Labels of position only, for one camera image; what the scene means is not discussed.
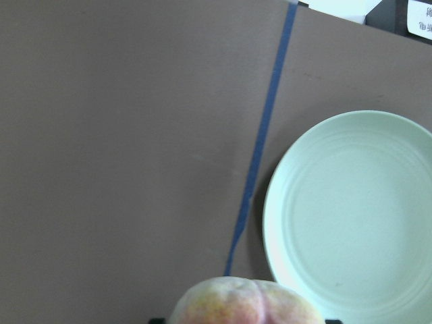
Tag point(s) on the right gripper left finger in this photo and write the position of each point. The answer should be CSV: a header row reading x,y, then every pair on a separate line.
x,y
157,321

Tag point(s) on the yellow pink peach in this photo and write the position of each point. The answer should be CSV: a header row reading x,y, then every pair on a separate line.
x,y
241,300

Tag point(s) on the light green plate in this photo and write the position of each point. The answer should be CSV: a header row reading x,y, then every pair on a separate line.
x,y
347,218

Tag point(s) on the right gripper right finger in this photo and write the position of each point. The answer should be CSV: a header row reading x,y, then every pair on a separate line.
x,y
333,321

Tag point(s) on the white label card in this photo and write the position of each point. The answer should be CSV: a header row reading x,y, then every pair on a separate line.
x,y
418,20

